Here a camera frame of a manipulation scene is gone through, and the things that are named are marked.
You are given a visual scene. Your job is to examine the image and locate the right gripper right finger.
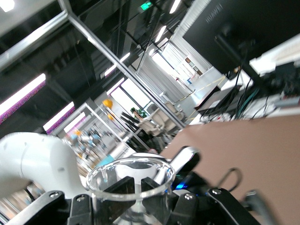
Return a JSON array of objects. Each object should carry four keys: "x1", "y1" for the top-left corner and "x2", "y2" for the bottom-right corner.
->
[{"x1": 140, "y1": 177, "x2": 261, "y2": 225}]

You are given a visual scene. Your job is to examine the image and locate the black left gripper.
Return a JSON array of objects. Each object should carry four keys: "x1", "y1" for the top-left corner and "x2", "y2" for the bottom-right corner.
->
[{"x1": 172, "y1": 171, "x2": 211, "y2": 200}]

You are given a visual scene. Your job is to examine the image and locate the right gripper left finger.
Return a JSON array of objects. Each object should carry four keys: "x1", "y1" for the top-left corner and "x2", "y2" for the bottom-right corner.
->
[{"x1": 7, "y1": 176, "x2": 136, "y2": 225}]

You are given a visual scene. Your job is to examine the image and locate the small clear glass cup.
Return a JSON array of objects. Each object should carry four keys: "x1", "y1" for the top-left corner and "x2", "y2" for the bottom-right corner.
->
[{"x1": 85, "y1": 157, "x2": 176, "y2": 225}]

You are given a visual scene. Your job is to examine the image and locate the beige office chair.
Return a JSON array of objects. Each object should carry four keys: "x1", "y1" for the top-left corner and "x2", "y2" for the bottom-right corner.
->
[
  {"x1": 164, "y1": 102, "x2": 186, "y2": 123},
  {"x1": 138, "y1": 110, "x2": 165, "y2": 137}
]

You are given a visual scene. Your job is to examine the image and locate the brown table mat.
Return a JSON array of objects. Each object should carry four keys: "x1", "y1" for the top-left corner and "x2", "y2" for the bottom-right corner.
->
[{"x1": 160, "y1": 114, "x2": 300, "y2": 225}]

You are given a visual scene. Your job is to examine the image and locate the large black Huawei monitor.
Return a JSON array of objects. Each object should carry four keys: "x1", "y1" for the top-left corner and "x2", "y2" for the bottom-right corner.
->
[{"x1": 182, "y1": 0, "x2": 300, "y2": 74}]

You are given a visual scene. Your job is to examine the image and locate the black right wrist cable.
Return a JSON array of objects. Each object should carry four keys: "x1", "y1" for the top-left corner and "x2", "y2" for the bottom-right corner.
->
[{"x1": 220, "y1": 167, "x2": 276, "y2": 225}]

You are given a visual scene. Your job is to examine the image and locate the tangled equipment cables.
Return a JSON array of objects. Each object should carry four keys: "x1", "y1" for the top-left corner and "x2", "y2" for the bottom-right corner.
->
[{"x1": 199, "y1": 70, "x2": 282, "y2": 122}]

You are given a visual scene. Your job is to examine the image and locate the aluminium frame beam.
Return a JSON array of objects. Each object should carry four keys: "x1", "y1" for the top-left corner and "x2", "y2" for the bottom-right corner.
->
[{"x1": 57, "y1": 0, "x2": 187, "y2": 129}]

